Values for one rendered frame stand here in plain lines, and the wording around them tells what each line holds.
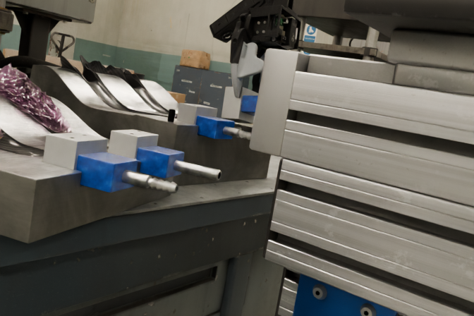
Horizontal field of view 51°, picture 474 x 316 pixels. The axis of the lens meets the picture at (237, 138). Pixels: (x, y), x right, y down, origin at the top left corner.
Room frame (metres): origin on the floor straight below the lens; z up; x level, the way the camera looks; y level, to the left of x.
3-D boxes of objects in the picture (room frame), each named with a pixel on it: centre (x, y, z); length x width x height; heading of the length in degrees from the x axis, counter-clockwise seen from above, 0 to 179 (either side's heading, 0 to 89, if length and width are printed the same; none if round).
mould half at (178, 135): (0.94, 0.21, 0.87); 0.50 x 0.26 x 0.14; 54
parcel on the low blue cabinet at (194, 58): (8.33, 0.90, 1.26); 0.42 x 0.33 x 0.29; 59
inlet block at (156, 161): (0.57, 0.07, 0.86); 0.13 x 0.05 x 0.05; 72
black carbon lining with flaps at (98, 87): (0.92, 0.21, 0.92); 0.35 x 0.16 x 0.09; 54
